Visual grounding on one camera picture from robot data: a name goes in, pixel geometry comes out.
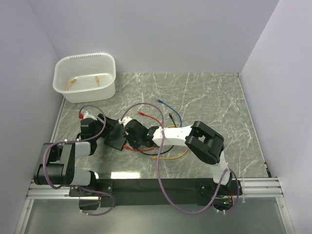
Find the black network switch box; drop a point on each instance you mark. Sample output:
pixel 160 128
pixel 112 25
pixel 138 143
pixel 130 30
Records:
pixel 115 138

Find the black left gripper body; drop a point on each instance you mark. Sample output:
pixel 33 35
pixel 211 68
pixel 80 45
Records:
pixel 99 126

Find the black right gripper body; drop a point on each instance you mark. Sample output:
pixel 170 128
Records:
pixel 135 143

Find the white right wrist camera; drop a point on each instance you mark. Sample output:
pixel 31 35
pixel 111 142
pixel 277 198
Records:
pixel 124 121

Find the aluminium rail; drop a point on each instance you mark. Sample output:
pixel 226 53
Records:
pixel 246 187

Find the white plastic tub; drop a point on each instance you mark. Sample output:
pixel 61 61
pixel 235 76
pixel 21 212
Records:
pixel 86 77

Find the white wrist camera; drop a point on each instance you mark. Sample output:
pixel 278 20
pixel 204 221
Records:
pixel 86 115
pixel 124 121

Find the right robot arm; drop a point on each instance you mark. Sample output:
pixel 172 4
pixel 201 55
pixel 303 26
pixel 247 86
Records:
pixel 203 141

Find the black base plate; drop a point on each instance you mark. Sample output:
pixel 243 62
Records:
pixel 129 192

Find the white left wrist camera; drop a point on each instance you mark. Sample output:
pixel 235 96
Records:
pixel 86 115

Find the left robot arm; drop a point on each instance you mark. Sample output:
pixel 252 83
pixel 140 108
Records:
pixel 58 160

